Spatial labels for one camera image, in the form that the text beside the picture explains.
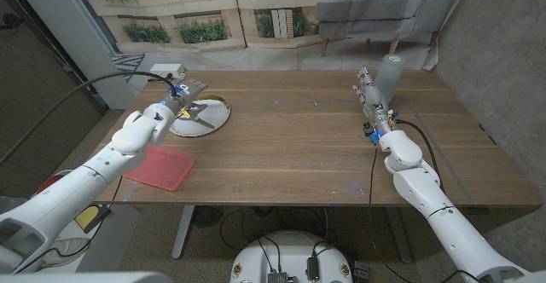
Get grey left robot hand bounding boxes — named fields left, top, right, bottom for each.
left=164, top=78, right=209, bottom=113

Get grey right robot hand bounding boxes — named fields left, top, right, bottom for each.
left=351, top=66, right=400, bottom=136

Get grey yellow handled scissors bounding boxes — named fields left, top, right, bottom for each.
left=177, top=102, right=217, bottom=130

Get white paper plate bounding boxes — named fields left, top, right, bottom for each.
left=169, top=94, right=232, bottom=138

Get pink plastic tray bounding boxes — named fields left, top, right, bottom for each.
left=123, top=145, right=196, bottom=193

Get frosted plastic bottle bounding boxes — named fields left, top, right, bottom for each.
left=375, top=54, right=406, bottom=105

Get white power strip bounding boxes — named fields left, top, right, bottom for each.
left=149, top=63, right=186, bottom=80

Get black round ribbed object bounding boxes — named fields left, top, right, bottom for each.
left=191, top=205, right=224, bottom=228

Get white table leg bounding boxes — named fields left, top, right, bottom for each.
left=171, top=205, right=196, bottom=260

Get dark table leg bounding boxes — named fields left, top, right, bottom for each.
left=386, top=208, right=414, bottom=263

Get yellow black foot pedal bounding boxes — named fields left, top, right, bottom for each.
left=74, top=204, right=113, bottom=234

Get red bowl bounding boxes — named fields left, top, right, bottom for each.
left=36, top=172, right=65, bottom=194

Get small black box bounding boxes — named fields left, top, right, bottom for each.
left=352, top=260, right=371, bottom=282

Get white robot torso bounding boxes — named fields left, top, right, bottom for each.
left=229, top=230, right=354, bottom=283

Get black power adapter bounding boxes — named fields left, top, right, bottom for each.
left=305, top=256, right=320, bottom=282

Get white sneaker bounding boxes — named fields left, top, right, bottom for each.
left=40, top=236, right=91, bottom=268

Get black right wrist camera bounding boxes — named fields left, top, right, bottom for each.
left=363, top=122, right=380, bottom=144

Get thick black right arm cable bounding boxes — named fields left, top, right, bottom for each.
left=396, top=118, right=447, bottom=195

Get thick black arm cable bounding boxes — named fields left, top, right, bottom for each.
left=396, top=118, right=447, bottom=195
left=0, top=70, right=178, bottom=165

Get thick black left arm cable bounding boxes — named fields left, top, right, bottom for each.
left=0, top=70, right=178, bottom=165

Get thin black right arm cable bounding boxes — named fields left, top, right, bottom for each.
left=366, top=143, right=483, bottom=283

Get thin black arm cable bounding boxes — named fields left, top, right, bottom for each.
left=16, top=175, right=125, bottom=274
left=366, top=143, right=483, bottom=283

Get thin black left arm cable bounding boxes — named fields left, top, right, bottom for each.
left=16, top=175, right=125, bottom=274

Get black door handle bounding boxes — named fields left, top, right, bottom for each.
left=0, top=13, right=25, bottom=31

